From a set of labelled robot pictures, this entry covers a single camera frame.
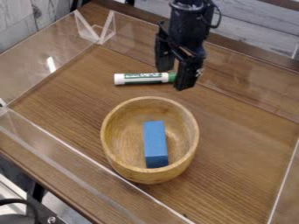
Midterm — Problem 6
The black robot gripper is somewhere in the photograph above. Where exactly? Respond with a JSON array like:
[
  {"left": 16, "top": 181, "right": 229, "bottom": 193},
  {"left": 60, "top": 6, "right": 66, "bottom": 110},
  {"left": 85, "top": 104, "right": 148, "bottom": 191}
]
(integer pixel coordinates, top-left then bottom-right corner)
[{"left": 153, "top": 0, "right": 215, "bottom": 91}]

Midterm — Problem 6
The green and white marker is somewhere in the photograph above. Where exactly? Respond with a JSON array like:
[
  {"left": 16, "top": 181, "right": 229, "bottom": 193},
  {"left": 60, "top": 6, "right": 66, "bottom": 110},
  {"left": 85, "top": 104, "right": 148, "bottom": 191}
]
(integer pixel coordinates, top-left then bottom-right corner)
[{"left": 113, "top": 72, "right": 176, "bottom": 85}]

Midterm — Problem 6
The brown wooden bowl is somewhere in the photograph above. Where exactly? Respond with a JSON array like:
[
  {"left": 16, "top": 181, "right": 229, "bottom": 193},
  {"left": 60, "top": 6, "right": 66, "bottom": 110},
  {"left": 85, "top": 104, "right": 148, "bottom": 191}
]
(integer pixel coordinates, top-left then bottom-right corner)
[{"left": 100, "top": 96, "right": 200, "bottom": 185}]

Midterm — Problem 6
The blue rectangular block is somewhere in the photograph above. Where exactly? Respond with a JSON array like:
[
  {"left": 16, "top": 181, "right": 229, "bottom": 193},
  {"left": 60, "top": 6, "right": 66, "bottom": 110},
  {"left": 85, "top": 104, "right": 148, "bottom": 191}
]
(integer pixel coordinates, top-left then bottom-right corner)
[{"left": 144, "top": 121, "right": 168, "bottom": 168}]

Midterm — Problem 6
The clear acrylic tray wall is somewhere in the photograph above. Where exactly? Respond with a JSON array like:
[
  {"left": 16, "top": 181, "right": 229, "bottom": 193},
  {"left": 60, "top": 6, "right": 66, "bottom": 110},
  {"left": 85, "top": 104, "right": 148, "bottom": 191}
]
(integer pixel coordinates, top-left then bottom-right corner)
[{"left": 0, "top": 4, "right": 299, "bottom": 224}]

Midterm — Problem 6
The black metal table frame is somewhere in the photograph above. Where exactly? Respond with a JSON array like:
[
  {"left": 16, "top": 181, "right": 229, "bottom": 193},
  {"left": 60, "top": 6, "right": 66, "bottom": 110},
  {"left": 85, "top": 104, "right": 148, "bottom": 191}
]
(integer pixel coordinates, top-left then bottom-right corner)
[{"left": 25, "top": 181, "right": 66, "bottom": 224}]

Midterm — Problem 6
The black cable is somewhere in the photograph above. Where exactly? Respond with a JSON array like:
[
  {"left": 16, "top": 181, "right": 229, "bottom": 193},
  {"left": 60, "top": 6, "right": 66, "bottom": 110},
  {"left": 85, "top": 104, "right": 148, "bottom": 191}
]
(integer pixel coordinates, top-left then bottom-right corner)
[{"left": 0, "top": 196, "right": 41, "bottom": 224}]

